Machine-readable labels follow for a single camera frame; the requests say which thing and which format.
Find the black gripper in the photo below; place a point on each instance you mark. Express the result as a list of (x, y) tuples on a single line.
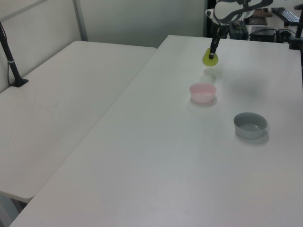
[(219, 29)]

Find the green pear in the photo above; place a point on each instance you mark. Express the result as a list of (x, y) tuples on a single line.
[(208, 62)]

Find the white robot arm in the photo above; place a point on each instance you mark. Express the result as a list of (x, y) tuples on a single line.
[(227, 9)]

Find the pink bowl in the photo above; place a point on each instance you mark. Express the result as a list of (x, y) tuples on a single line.
[(203, 93)]

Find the grey bowl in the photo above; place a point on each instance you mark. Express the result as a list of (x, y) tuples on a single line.
[(250, 131)]

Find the dark case with green trim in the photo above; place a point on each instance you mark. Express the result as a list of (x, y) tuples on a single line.
[(239, 30)]

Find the black equipment box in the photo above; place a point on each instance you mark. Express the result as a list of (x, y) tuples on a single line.
[(262, 34)]

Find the black keyboard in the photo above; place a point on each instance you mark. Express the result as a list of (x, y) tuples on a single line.
[(285, 14)]

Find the white side table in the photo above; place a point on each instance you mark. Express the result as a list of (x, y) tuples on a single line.
[(59, 99)]

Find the black camera stand pole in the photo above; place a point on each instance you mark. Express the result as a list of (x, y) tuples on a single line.
[(10, 59), (297, 33)]

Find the grey partition post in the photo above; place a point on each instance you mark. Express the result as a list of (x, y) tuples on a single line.
[(80, 21)]

